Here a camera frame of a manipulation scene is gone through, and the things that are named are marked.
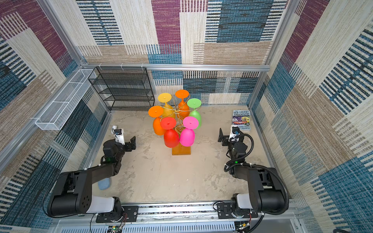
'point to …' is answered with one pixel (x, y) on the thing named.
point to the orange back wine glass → (183, 109)
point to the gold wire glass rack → (179, 149)
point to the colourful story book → (241, 118)
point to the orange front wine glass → (156, 111)
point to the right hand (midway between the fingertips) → (230, 130)
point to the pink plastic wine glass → (187, 137)
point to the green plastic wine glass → (194, 103)
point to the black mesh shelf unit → (123, 88)
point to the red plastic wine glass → (171, 136)
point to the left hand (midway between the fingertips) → (128, 137)
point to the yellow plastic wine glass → (168, 110)
